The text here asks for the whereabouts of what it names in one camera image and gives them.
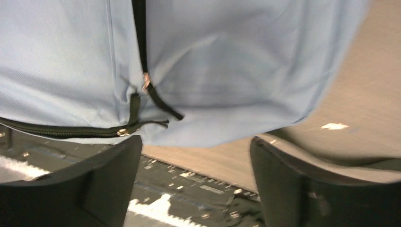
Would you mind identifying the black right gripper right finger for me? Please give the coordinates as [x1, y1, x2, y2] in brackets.
[250, 137, 401, 227]

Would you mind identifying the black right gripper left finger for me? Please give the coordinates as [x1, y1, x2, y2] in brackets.
[0, 136, 142, 227]

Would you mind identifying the light blue backpack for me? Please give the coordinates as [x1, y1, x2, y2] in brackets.
[0, 0, 370, 147]

